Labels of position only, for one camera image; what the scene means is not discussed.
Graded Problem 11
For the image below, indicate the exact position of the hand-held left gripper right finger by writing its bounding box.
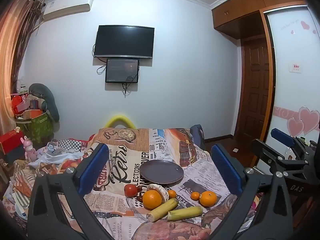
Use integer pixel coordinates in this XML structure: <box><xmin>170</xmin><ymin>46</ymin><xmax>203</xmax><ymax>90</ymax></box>
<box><xmin>211</xmin><ymin>144</ymin><xmax>294</xmax><ymax>240</ymax></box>

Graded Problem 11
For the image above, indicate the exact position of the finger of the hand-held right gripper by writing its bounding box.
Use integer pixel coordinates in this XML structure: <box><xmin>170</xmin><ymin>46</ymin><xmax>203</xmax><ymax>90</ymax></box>
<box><xmin>271</xmin><ymin>128</ymin><xmax>304</xmax><ymax>153</ymax></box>
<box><xmin>251</xmin><ymin>139</ymin><xmax>310</xmax><ymax>178</ymax></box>

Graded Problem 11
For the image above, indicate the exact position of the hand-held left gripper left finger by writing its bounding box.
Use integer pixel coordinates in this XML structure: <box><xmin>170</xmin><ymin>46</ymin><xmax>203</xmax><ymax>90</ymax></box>
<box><xmin>27</xmin><ymin>143</ymin><xmax>114</xmax><ymax>240</ymax></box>

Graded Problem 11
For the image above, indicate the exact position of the large orange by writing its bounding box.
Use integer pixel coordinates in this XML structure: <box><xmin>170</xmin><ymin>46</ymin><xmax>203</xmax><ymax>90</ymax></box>
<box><xmin>142</xmin><ymin>190</ymin><xmax>163</xmax><ymax>210</ymax></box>
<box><xmin>199</xmin><ymin>191</ymin><xmax>218</xmax><ymax>207</ymax></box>

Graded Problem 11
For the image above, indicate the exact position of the red tomato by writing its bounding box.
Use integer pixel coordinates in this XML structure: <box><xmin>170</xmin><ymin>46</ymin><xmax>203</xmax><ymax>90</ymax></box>
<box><xmin>124</xmin><ymin>184</ymin><xmax>138</xmax><ymax>198</ymax></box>

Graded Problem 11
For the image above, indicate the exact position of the yellow corn cob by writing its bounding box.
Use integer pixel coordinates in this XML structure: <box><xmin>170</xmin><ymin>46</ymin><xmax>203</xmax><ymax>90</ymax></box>
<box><xmin>146</xmin><ymin>198</ymin><xmax>179</xmax><ymax>222</ymax></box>
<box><xmin>167</xmin><ymin>206</ymin><xmax>203</xmax><ymax>222</ymax></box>

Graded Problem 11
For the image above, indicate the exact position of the dark purple plate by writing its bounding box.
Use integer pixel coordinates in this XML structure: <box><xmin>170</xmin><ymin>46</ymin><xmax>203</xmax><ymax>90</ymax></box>
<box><xmin>139</xmin><ymin>159</ymin><xmax>184</xmax><ymax>185</ymax></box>

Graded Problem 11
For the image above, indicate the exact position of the beige bread roll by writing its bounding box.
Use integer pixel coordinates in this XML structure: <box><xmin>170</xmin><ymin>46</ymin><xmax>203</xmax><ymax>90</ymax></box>
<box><xmin>147</xmin><ymin>184</ymin><xmax>169</xmax><ymax>203</ymax></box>

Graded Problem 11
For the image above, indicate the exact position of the checkered cloth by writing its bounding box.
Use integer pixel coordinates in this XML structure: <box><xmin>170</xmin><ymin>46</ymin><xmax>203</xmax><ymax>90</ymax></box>
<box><xmin>59</xmin><ymin>139</ymin><xmax>83</xmax><ymax>152</ymax></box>

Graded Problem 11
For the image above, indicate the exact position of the white crumpled cloth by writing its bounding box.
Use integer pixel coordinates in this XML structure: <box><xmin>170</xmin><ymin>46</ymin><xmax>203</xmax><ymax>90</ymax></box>
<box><xmin>29</xmin><ymin>142</ymin><xmax>83</xmax><ymax>169</ymax></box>

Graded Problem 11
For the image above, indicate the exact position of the white heart print sliding door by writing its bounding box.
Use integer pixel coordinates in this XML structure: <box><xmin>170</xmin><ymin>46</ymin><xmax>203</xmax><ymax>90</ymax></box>
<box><xmin>255</xmin><ymin>5</ymin><xmax>320</xmax><ymax>174</ymax></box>

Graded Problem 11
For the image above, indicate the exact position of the brown wooden door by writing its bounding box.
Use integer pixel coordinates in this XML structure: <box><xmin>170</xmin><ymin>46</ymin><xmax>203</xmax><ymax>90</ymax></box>
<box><xmin>237</xmin><ymin>38</ymin><xmax>272</xmax><ymax>141</ymax></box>

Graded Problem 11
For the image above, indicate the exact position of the pink bunny toy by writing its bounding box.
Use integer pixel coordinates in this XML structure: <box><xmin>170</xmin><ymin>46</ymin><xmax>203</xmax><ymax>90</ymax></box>
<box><xmin>24</xmin><ymin>136</ymin><xmax>38</xmax><ymax>162</ymax></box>

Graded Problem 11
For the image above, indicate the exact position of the grey plush toy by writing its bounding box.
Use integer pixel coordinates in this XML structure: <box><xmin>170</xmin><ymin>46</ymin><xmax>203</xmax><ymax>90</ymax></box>
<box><xmin>28</xmin><ymin>83</ymin><xmax>60</xmax><ymax>123</ymax></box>

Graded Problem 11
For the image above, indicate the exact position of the red box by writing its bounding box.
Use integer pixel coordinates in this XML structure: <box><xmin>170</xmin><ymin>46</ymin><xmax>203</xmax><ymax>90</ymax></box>
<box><xmin>0</xmin><ymin>130</ymin><xmax>27</xmax><ymax>155</ymax></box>

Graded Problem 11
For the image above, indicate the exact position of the red gift bag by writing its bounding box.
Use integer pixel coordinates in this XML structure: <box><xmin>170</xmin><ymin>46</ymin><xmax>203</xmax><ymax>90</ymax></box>
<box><xmin>11</xmin><ymin>94</ymin><xmax>31</xmax><ymax>115</ymax></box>

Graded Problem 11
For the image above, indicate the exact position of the wooden overhead cabinet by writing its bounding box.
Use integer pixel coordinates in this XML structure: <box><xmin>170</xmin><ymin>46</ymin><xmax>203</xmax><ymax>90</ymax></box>
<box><xmin>211</xmin><ymin>0</ymin><xmax>308</xmax><ymax>40</ymax></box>

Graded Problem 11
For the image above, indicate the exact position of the orange curtain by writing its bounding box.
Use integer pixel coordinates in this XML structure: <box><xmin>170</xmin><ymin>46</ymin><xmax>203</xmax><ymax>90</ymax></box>
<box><xmin>0</xmin><ymin>0</ymin><xmax>45</xmax><ymax>133</ymax></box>

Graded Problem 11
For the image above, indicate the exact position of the white air conditioner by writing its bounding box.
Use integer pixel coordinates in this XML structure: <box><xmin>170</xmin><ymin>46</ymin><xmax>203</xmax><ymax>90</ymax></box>
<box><xmin>42</xmin><ymin>0</ymin><xmax>95</xmax><ymax>22</ymax></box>

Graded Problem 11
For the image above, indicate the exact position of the black cable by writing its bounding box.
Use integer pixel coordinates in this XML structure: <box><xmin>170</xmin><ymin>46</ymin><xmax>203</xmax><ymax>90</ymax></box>
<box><xmin>122</xmin><ymin>75</ymin><xmax>135</xmax><ymax>98</ymax></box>

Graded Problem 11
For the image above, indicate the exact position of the small black wall monitor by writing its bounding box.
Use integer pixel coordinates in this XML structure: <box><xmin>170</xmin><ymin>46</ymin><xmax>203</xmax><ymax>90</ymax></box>
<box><xmin>105</xmin><ymin>58</ymin><xmax>139</xmax><ymax>83</ymax></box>

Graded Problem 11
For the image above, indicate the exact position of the black wall television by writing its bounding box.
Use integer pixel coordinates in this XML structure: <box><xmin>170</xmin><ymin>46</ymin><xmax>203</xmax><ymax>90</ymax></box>
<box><xmin>94</xmin><ymin>25</ymin><xmax>155</xmax><ymax>60</ymax></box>

